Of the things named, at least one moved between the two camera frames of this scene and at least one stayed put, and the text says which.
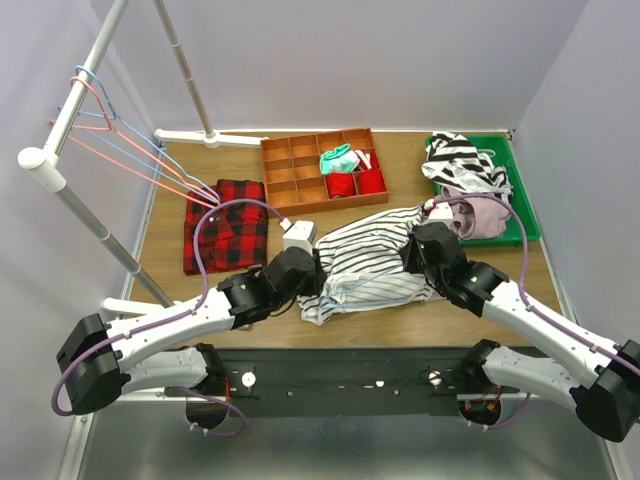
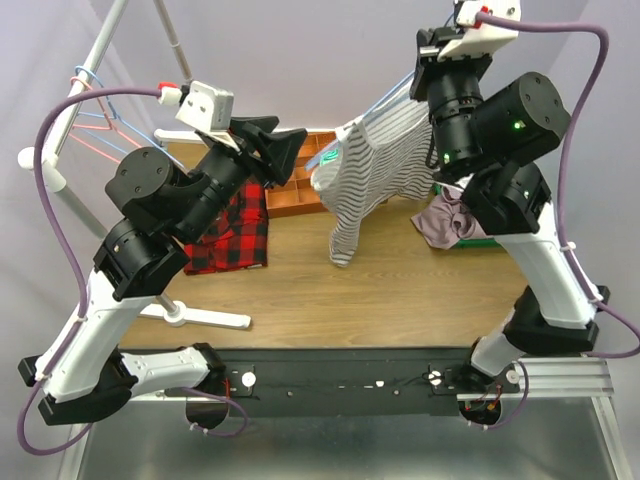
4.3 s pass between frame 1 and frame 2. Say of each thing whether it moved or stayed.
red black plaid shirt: stayed
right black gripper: moved
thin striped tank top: moved
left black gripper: moved
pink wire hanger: stayed
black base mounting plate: stayed
